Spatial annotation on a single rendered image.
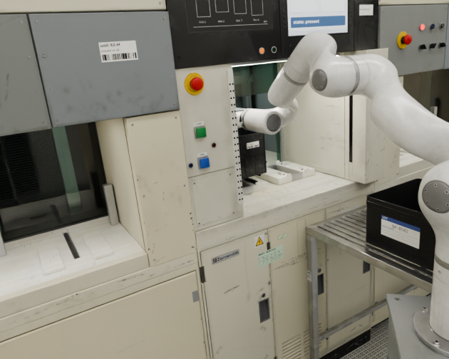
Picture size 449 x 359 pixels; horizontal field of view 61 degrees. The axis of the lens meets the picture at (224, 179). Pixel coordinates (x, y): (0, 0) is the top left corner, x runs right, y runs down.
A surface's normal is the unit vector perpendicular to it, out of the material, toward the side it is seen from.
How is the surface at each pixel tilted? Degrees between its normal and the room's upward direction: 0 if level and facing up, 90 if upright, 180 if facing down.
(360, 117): 90
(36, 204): 90
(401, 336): 0
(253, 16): 90
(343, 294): 90
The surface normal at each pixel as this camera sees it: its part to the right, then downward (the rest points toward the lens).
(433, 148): -0.13, 0.68
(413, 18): 0.50, 0.21
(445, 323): -0.84, 0.23
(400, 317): -0.09, -0.95
